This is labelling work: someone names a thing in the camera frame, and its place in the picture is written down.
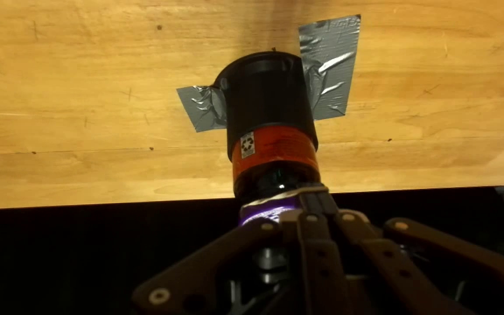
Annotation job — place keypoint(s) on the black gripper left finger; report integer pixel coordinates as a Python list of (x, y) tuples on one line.
[(316, 263)]

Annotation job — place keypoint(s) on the grey duct tape piece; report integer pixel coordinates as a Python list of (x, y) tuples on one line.
[(331, 63)]

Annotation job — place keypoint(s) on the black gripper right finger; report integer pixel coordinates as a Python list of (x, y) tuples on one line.
[(415, 263)]

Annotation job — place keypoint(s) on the black upside-down cup orange band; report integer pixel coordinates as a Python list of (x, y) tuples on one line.
[(267, 111)]

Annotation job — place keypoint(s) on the black curtain backdrop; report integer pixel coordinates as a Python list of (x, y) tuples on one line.
[(88, 256)]

